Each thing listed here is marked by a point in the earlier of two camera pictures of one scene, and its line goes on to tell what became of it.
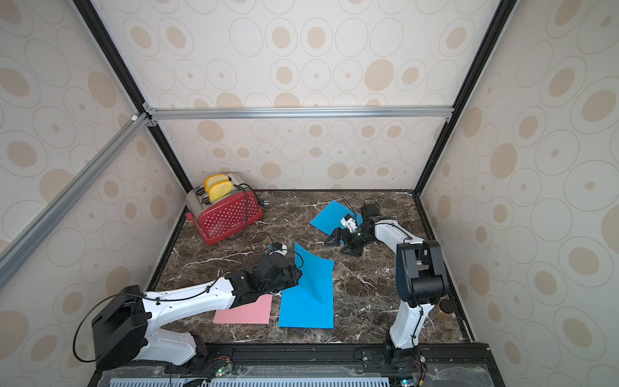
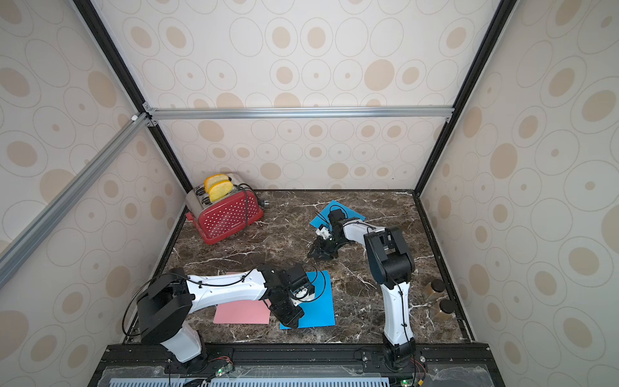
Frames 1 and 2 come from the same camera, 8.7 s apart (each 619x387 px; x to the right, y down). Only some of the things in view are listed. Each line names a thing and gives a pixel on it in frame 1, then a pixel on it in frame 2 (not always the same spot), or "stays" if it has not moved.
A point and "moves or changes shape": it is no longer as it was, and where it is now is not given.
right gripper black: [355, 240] -> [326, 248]
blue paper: [330, 218] stays
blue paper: [311, 303] moves or changes shape
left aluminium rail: [14, 251] stays
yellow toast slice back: [213, 179] stays
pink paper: [255, 313] stays
